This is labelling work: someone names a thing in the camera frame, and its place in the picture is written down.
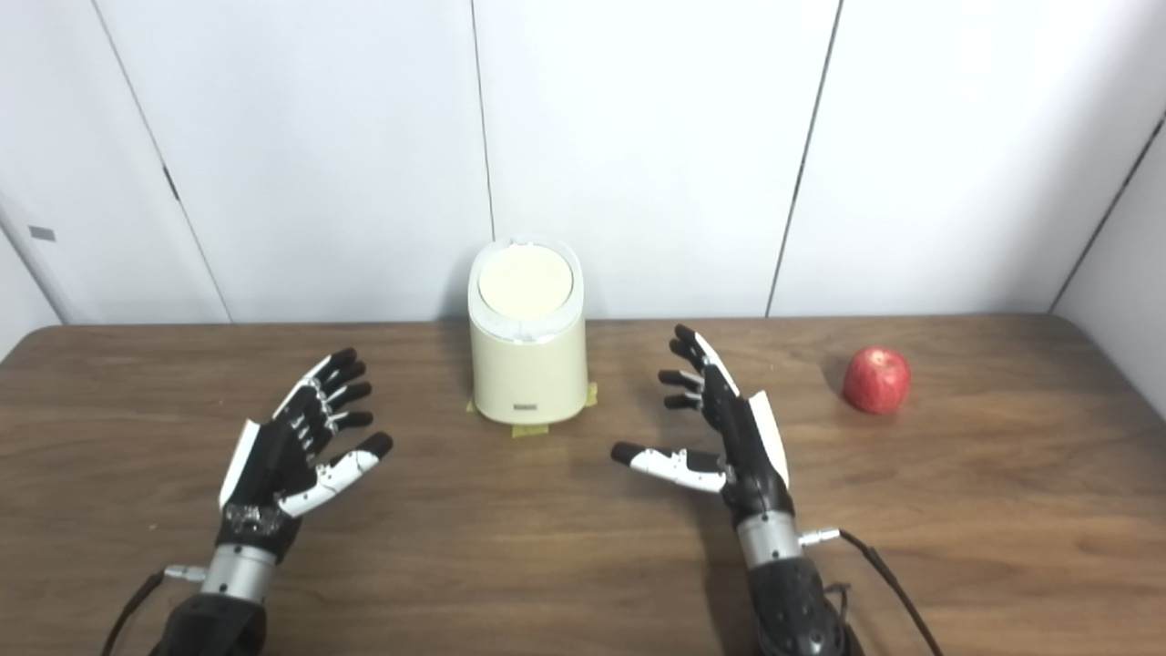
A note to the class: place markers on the cream-colored bin body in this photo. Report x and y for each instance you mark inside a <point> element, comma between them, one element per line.
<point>528,374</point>

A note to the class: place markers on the black wall panel hinge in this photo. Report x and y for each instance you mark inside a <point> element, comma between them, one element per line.
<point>171,183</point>

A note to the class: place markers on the small gray wall sticker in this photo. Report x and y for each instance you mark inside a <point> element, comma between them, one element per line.
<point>41,233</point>

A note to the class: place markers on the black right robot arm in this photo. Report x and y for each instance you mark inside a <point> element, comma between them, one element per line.
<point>792,601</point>

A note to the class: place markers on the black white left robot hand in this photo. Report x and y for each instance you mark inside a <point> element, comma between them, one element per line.
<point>273,465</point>

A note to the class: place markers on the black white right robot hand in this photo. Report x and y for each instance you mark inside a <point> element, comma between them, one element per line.
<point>747,456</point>

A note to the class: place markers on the red apple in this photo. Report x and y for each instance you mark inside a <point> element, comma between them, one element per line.
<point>876,381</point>

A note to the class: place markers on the cream round bin lid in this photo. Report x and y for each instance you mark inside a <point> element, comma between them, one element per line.
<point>526,282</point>

